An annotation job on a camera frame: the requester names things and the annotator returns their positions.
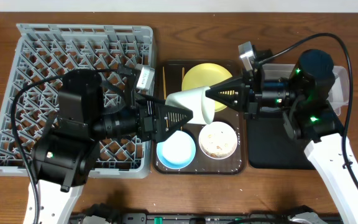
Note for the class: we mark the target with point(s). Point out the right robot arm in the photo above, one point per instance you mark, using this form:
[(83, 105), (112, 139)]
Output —
[(309, 84)]

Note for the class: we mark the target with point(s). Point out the clear plastic waste bin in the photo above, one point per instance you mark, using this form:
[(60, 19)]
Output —
[(339, 93)]

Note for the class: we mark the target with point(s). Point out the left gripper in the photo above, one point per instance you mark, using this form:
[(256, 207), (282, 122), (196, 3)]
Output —
[(148, 132)]

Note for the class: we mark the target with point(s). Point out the blue bowl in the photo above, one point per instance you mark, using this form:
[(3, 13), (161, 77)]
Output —
[(178, 151)]

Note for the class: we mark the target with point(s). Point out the white bowl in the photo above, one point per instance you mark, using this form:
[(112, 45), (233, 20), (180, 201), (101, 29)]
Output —
[(218, 140)]

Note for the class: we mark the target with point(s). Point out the wooden chopstick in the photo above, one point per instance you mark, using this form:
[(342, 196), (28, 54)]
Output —
[(182, 77), (164, 84)]

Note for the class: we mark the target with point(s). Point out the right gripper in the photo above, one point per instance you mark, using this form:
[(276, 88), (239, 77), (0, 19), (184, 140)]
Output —
[(240, 91)]

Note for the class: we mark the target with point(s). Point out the white cup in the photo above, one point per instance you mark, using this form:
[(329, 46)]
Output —
[(203, 108)]

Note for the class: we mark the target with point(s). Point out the black waste tray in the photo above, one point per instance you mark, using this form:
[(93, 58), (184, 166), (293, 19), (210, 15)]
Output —
[(277, 140)]

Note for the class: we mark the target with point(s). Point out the grey dishwasher rack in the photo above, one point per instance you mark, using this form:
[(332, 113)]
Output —
[(50, 50)]

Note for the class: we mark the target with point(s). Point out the yellow plate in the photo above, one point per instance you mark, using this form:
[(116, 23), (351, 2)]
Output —
[(205, 74)]

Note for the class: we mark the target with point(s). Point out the black equipment at table edge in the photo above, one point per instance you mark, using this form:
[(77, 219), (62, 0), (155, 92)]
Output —
[(101, 213)]

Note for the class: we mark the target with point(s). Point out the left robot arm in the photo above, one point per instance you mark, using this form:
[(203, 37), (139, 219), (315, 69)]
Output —
[(92, 110)]

